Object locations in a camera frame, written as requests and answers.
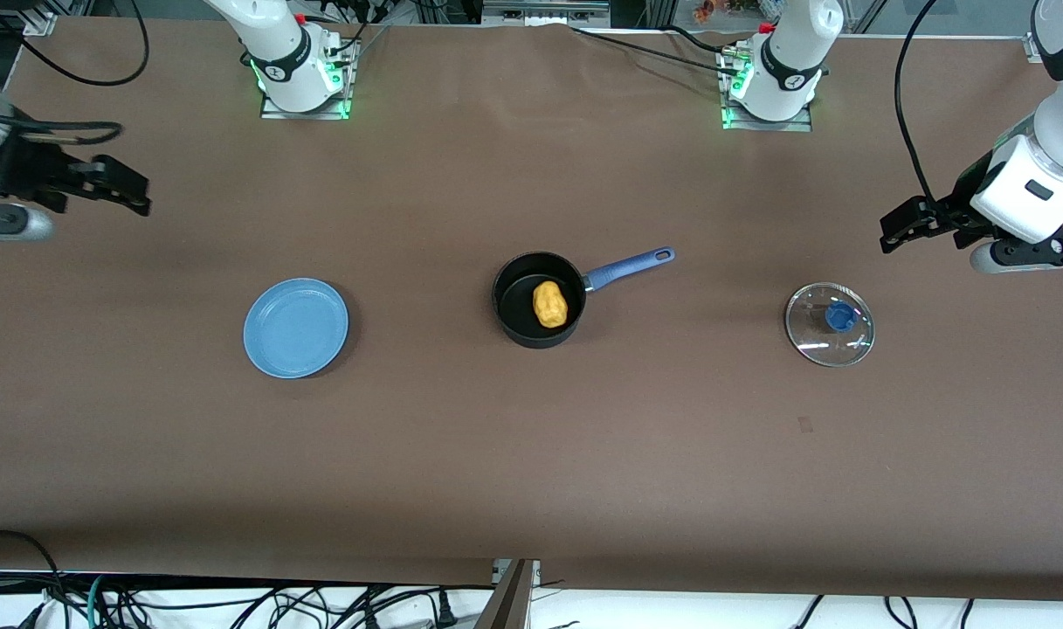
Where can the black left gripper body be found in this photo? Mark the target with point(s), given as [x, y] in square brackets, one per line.
[956, 212]

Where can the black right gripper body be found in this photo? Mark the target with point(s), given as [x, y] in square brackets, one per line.
[26, 172]

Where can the glass lid with blue knob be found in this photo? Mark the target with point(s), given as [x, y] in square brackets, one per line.
[824, 345]

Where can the yellow potato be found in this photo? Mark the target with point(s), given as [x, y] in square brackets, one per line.
[550, 306]

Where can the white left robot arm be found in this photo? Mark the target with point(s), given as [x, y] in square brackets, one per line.
[1020, 188]

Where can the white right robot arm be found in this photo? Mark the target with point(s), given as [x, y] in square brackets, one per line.
[278, 44]

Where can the blue round plate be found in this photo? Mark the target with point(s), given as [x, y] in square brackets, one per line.
[295, 328]

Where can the orange colourful items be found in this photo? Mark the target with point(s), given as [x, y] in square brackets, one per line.
[704, 10]

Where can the brown table cover sheet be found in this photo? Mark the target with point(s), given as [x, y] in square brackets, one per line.
[531, 454]

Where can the black power plug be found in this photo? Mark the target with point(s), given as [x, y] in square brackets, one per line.
[445, 610]

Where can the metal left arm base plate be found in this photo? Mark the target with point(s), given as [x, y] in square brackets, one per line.
[802, 125]

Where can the aluminium corner bracket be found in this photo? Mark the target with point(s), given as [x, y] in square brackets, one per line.
[1033, 48]
[37, 17]

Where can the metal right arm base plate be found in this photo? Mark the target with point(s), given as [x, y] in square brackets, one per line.
[273, 114]

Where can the aluminium rail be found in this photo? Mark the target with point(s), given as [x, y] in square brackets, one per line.
[544, 13]

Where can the aluminium post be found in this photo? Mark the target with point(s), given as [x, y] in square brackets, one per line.
[507, 603]

